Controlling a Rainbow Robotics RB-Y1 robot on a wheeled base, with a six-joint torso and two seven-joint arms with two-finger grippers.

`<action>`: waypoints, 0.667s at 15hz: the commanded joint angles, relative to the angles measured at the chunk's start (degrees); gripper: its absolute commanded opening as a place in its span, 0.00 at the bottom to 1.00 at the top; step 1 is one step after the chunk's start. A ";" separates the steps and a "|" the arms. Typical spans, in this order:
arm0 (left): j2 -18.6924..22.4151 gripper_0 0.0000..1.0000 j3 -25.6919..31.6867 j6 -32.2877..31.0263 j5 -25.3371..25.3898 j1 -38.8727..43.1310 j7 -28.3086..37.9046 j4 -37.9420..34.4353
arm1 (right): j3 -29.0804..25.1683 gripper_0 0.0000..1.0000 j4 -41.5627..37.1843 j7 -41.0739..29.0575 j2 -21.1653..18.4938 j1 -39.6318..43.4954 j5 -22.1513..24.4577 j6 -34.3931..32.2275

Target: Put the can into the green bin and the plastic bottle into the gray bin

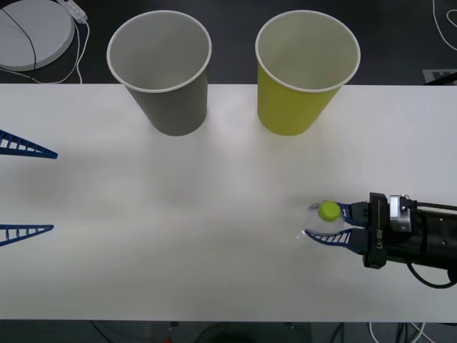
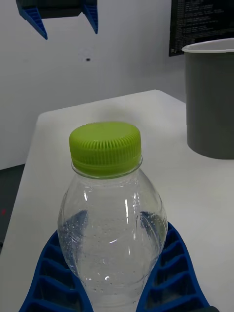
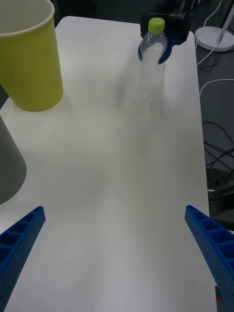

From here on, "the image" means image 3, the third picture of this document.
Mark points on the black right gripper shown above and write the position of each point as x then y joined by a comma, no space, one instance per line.
179,29

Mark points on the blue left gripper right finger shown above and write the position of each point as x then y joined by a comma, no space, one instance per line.
214,253

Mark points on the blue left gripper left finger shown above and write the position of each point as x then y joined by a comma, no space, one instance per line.
14,253

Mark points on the clear bottle with green cap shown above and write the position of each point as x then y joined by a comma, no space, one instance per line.
152,65

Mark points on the white stand with round base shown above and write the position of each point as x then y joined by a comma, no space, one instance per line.
207,36

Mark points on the grey plastic bin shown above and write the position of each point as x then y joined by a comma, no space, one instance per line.
9,158

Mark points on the yellow-green plastic bin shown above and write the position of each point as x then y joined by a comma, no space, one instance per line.
31,73

